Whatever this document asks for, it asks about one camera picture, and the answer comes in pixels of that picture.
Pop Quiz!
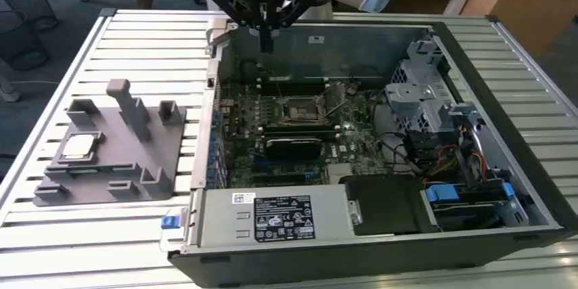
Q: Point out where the silver drive cage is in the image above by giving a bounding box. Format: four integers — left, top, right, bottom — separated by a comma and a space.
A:
383, 40, 459, 134

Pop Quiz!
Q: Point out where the wooden cabinet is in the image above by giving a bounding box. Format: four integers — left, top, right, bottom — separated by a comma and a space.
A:
459, 0, 578, 60

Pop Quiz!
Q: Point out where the blue plastic latch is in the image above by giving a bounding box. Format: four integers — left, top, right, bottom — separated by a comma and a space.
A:
160, 212, 180, 231

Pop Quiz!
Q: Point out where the yellow black cable bundle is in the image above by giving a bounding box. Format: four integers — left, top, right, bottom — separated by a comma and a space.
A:
431, 125, 491, 185

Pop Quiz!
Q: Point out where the blue disk carrier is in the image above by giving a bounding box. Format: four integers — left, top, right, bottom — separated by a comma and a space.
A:
423, 182, 458, 206

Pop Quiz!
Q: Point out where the CPU socket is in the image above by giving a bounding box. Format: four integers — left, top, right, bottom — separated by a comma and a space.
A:
278, 95, 326, 125

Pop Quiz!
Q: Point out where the silver power supply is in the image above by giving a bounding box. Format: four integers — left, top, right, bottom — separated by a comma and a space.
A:
179, 184, 364, 256

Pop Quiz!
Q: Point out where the grey parts rack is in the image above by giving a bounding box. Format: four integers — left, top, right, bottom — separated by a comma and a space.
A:
32, 78, 188, 207

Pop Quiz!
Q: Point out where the black PC case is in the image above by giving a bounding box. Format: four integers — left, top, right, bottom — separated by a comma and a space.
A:
166, 14, 578, 288

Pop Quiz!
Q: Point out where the green motherboard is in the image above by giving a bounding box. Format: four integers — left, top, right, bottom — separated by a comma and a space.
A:
216, 79, 407, 188

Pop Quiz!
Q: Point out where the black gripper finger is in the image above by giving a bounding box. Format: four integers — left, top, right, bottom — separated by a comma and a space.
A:
207, 0, 268, 53
267, 0, 320, 53

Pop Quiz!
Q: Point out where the black mesh waste bin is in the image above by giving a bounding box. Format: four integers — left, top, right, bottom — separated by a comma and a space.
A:
0, 9, 49, 70
1, 0, 60, 31

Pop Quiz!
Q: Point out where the silver chipset heatsink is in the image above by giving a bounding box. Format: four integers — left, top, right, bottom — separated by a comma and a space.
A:
326, 162, 356, 185

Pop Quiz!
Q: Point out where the silver CPU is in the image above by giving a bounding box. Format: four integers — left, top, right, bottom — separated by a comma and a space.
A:
60, 135, 99, 160

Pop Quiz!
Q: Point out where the black ribbed plastic bracket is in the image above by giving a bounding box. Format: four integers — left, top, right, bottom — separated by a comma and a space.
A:
403, 131, 442, 168

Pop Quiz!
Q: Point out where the black graphics card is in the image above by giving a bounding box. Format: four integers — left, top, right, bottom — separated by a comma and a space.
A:
263, 137, 326, 162

